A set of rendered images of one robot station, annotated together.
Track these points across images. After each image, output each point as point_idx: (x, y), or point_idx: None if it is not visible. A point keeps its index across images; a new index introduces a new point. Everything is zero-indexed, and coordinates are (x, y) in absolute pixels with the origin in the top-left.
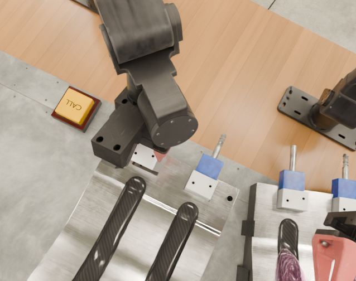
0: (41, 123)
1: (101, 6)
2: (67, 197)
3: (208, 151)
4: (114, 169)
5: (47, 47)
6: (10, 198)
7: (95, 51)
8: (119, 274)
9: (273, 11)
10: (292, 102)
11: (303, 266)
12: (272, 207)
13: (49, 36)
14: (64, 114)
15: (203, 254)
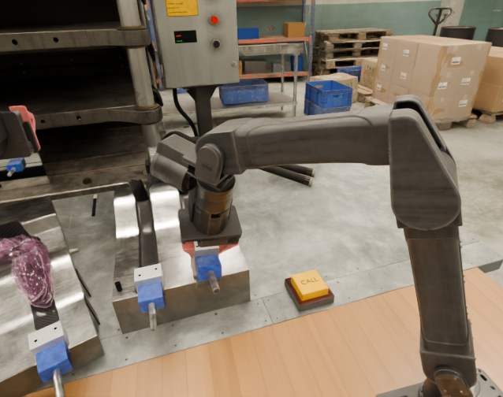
0: (318, 268)
1: (244, 118)
2: (250, 251)
3: (168, 351)
4: (225, 251)
5: (397, 313)
6: (280, 231)
7: (363, 346)
8: (172, 220)
9: None
10: None
11: (24, 302)
12: (71, 328)
13: (411, 323)
14: (307, 272)
15: (121, 256)
